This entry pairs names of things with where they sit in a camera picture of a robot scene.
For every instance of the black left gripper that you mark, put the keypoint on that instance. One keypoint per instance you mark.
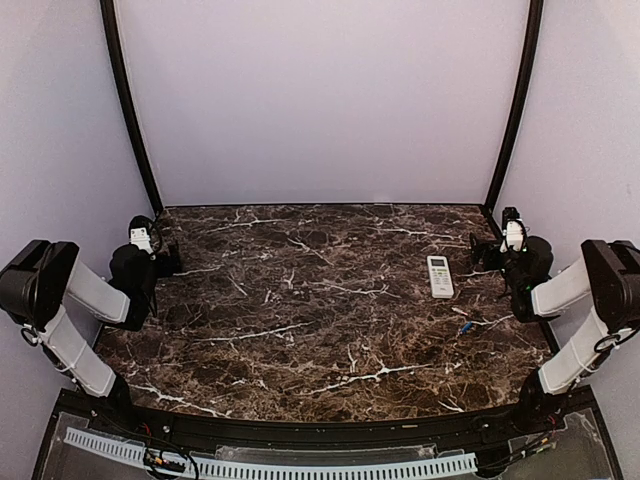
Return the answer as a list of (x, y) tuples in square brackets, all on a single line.
[(166, 268)]

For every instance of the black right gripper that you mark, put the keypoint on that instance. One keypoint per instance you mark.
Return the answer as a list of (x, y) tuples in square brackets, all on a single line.
[(479, 251)]

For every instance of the white remote control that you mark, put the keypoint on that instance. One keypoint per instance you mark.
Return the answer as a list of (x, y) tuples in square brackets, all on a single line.
[(440, 277)]

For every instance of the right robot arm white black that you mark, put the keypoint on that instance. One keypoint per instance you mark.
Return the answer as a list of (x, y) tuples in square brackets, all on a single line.
[(605, 273)]

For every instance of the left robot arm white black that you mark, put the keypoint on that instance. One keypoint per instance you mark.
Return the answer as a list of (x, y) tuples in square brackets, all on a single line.
[(48, 291)]

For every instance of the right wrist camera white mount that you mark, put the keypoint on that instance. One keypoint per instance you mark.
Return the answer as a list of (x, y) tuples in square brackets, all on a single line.
[(514, 232)]

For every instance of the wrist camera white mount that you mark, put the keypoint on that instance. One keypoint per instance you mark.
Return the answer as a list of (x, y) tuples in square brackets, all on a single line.
[(145, 234), (514, 232)]

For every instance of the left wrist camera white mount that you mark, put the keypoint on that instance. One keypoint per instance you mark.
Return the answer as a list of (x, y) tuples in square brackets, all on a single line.
[(145, 234)]

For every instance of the black front rail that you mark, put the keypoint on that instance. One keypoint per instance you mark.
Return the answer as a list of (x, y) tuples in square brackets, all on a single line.
[(483, 429)]

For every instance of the white slotted cable duct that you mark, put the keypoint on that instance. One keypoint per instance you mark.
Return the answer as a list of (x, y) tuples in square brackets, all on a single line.
[(252, 463)]

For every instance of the right black frame post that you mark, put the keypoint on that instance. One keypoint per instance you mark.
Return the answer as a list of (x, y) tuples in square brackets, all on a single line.
[(525, 70)]

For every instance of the black frame post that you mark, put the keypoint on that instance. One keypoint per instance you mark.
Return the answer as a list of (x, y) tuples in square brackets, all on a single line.
[(525, 70), (126, 101)]

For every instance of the left black frame post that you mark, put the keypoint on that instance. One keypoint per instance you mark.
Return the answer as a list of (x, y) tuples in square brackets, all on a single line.
[(126, 101)]

